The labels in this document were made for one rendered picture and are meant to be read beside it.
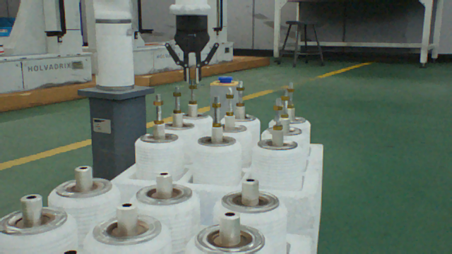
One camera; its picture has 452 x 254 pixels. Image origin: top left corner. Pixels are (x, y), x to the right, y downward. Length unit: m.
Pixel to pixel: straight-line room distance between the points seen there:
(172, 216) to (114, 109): 0.71
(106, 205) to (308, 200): 0.36
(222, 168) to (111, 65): 0.52
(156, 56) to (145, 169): 2.90
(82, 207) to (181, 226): 0.13
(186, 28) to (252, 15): 5.54
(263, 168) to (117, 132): 0.53
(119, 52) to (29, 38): 1.96
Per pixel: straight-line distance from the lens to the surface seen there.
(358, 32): 6.18
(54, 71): 3.17
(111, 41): 1.33
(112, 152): 1.35
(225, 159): 0.94
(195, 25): 1.17
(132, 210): 0.57
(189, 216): 0.67
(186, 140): 1.08
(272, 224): 0.63
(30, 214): 0.63
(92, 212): 0.70
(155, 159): 0.97
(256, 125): 1.17
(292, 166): 0.93
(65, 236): 0.62
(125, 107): 1.32
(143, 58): 3.74
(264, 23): 6.62
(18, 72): 3.01
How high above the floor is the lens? 0.49
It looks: 12 degrees down
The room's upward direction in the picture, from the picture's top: straight up
